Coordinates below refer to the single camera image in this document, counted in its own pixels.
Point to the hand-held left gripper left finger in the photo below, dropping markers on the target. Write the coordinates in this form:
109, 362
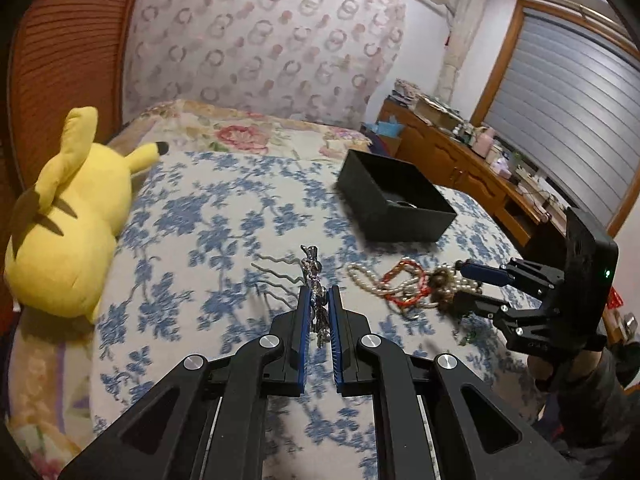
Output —
302, 340

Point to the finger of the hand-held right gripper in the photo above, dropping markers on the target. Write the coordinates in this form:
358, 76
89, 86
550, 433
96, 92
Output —
472, 302
482, 274

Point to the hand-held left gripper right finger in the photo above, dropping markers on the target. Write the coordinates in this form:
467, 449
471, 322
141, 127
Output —
335, 340

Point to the silver ornate hair pin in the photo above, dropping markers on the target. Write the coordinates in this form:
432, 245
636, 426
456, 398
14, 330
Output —
312, 272

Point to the black jewelry box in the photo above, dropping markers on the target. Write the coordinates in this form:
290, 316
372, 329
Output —
380, 210

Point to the person's right forearm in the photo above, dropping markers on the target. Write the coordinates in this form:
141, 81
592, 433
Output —
590, 405

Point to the pink tissue box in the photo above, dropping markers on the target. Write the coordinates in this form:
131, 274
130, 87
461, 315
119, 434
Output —
501, 166

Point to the wooden cabinet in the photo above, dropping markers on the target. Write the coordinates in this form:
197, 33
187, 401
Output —
450, 160

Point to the pink thermos jug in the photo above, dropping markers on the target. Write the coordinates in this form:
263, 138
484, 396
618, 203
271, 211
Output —
483, 142

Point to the blue floral blanket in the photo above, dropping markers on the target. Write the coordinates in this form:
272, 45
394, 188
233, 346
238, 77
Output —
225, 220

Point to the dark blue blanket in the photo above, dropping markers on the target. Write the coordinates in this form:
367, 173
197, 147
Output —
386, 146

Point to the cardboard box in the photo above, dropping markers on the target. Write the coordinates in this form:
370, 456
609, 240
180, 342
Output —
437, 112

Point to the grey window blind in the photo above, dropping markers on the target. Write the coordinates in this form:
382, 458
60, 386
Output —
565, 110

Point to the stack of patterned books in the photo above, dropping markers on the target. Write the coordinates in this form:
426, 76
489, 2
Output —
407, 94

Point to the pink flower quilt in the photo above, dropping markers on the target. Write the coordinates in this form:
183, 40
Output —
240, 132

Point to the tied white curtain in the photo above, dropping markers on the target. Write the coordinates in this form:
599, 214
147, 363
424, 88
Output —
460, 45

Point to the yellow plush toy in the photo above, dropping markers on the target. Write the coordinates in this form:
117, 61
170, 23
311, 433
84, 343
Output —
70, 220

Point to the sheer circle pattern curtain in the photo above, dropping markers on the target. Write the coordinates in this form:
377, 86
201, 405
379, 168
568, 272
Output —
260, 40

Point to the wooden louvered wardrobe door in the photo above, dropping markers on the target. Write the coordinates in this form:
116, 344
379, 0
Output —
65, 50

